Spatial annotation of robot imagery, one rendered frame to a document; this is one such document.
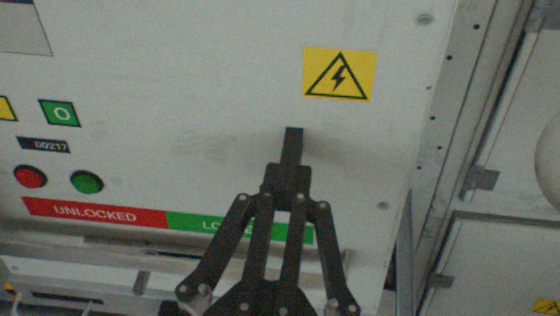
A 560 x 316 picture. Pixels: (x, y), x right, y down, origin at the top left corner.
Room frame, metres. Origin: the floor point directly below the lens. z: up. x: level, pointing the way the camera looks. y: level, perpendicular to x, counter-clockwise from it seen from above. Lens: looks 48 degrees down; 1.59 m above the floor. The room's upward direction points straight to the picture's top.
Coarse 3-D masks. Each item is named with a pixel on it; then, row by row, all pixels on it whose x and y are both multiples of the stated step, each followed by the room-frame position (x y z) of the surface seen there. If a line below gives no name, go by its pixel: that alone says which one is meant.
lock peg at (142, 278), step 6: (144, 252) 0.36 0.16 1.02; (150, 252) 0.36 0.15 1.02; (156, 252) 0.36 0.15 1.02; (138, 270) 0.34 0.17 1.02; (138, 276) 0.33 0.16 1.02; (144, 276) 0.33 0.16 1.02; (138, 282) 0.32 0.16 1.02; (144, 282) 0.32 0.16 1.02; (138, 288) 0.32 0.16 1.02; (144, 288) 0.32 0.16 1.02; (138, 294) 0.31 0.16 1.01
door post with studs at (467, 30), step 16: (464, 0) 0.60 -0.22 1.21; (480, 0) 0.60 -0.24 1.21; (464, 16) 0.60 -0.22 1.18; (480, 16) 0.60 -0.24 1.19; (464, 32) 0.60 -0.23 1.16; (480, 32) 0.60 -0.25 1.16; (448, 48) 0.60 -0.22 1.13; (464, 48) 0.60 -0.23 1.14; (448, 64) 0.60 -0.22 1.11; (464, 64) 0.60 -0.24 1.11; (448, 80) 0.60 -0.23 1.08; (464, 80) 0.60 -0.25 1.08; (448, 96) 0.60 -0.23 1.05; (432, 112) 0.60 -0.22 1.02; (448, 112) 0.60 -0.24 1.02; (432, 128) 0.60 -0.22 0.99; (448, 128) 0.60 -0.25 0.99; (432, 144) 0.60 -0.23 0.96; (416, 160) 0.60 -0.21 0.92; (432, 160) 0.60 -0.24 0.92; (416, 176) 0.60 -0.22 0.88; (432, 176) 0.60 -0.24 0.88; (416, 192) 0.60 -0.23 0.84; (416, 208) 0.60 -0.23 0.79; (416, 224) 0.60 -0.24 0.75; (416, 240) 0.60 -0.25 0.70
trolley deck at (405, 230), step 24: (408, 192) 0.59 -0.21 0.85; (408, 216) 0.54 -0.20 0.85; (408, 240) 0.50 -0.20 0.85; (408, 264) 0.45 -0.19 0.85; (408, 288) 0.41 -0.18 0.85; (24, 312) 0.38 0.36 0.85; (48, 312) 0.38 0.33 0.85; (72, 312) 0.38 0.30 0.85; (96, 312) 0.38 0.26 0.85; (408, 312) 0.38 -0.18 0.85
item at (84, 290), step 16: (32, 288) 0.38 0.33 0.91; (48, 288) 0.37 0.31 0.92; (64, 288) 0.37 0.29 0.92; (80, 288) 0.37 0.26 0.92; (96, 288) 0.37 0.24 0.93; (112, 288) 0.37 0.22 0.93; (128, 288) 0.37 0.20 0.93; (48, 304) 0.38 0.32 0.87; (64, 304) 0.37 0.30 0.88; (80, 304) 0.37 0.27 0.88; (96, 304) 0.37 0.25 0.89; (112, 304) 0.36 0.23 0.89; (128, 304) 0.36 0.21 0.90; (144, 304) 0.36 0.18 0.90; (160, 304) 0.36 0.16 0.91; (384, 304) 0.35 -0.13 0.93
